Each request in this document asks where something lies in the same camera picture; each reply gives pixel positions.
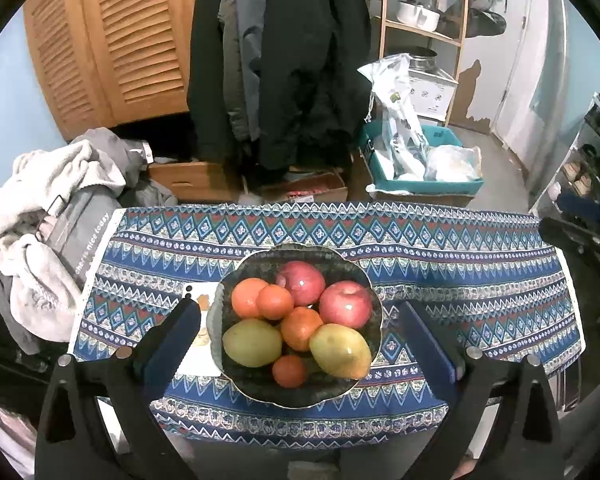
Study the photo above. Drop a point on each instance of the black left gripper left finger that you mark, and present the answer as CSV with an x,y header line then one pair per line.
x,y
96,422

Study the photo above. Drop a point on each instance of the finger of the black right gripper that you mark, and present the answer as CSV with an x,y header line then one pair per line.
x,y
569,237
583,207

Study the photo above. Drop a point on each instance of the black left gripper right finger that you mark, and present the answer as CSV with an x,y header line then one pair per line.
x,y
523,441

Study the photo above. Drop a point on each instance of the green-yellow mango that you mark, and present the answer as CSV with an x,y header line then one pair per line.
x,y
341,351

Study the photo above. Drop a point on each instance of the large red apple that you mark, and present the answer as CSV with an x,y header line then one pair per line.
x,y
346,303

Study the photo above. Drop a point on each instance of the large orange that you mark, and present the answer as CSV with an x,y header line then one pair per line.
x,y
298,327

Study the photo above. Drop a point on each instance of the small red apple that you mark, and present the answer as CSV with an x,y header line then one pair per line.
x,y
304,282

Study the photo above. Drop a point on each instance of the yellow pear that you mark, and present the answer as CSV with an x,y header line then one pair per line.
x,y
252,343

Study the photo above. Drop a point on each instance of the small orange tangerine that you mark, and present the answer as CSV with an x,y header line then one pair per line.
x,y
274,302

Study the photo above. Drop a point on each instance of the metal shoe rack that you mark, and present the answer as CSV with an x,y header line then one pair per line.
x,y
577,172

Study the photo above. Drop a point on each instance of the blue patterned tablecloth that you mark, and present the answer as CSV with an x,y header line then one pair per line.
x,y
486,274

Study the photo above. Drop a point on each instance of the clear plastic bag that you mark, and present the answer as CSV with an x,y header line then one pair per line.
x,y
451,163

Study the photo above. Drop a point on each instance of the white paper card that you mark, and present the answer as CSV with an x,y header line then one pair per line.
x,y
198,360

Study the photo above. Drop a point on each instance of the white patterned storage box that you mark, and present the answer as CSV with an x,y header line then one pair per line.
x,y
432,93

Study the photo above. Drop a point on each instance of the white printed plastic bag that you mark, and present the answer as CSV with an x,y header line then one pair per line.
x,y
401,132

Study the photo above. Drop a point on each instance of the dark scalloped fruit bowl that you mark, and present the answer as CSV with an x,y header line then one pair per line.
x,y
258,384

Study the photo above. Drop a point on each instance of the grey clothes pile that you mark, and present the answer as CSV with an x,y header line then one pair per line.
x,y
54,210

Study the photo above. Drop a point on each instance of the wooden shelf rack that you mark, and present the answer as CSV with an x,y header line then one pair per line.
x,y
440,22

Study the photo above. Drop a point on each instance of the brown cardboard box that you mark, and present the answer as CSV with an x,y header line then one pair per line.
x,y
197,182

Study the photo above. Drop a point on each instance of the black hanging jacket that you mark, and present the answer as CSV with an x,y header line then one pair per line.
x,y
274,84

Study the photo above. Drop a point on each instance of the wooden louvered cabinet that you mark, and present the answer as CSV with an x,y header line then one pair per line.
x,y
102,63

